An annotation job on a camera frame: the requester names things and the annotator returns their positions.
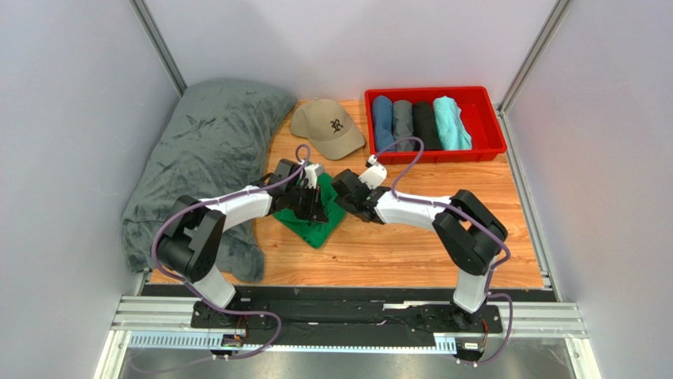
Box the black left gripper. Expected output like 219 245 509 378
285 183 328 223

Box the green t-shirt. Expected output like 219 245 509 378
273 173 346 249

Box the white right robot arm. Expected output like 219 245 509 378
331 170 511 314

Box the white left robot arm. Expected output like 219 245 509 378
151 159 329 326

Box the tan baseball cap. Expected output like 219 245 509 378
290 99 366 160

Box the grey rolled t-shirt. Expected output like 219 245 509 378
393 100 416 152

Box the blue rolled t-shirt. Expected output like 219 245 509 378
371 96 395 152

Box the black rolled t-shirt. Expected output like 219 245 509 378
412 102 443 151

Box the grey plush pillow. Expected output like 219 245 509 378
121 78 298 272

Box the turquoise rolled t-shirt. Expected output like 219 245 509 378
433 96 472 151

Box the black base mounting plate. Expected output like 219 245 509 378
190 286 505 347

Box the red plastic bin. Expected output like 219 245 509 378
364 86 507 163

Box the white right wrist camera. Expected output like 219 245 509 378
359 155 388 190

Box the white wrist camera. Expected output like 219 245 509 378
359 155 388 190
301 163 325 189

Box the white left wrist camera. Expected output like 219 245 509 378
301 163 325 189

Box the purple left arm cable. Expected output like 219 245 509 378
150 144 312 361

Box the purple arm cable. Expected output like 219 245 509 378
150 144 312 361
366 136 513 366

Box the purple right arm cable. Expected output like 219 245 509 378
366 136 513 366

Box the aluminium frame rail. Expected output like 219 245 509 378
95 285 600 378

